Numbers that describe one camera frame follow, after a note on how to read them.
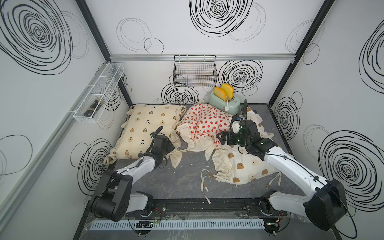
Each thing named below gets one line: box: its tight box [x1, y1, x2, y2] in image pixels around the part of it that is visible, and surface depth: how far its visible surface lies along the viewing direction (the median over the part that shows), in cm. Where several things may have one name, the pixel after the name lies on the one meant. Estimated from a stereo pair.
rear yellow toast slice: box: [221, 83, 234, 100], surface depth 104 cm
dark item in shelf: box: [83, 99, 104, 118], surface depth 69 cm
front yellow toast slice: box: [213, 86, 228, 103], surface depth 102 cm
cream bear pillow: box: [103, 103, 187, 165], surface depth 98 cm
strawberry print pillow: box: [177, 103, 234, 148], surface depth 95 cm
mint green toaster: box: [208, 91, 241, 115], surface depth 104 cm
